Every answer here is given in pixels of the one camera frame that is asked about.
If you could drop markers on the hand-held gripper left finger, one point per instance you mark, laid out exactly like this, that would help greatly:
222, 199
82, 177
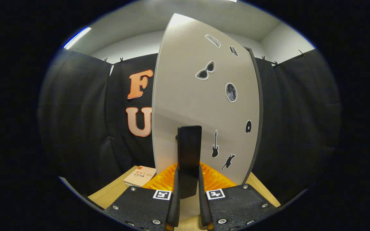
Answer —
173, 211

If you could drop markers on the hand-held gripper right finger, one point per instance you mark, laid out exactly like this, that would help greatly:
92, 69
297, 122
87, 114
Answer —
204, 211

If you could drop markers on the beige cover book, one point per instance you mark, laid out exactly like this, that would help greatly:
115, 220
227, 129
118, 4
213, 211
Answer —
140, 176

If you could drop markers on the black backdrop cloth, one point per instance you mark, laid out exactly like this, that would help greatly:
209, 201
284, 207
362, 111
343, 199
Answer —
75, 128

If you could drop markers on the row of black cloth clips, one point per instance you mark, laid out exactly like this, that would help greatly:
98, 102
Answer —
121, 60

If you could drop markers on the long ceiling light strip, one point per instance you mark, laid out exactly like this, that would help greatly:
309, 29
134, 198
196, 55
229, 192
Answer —
77, 38

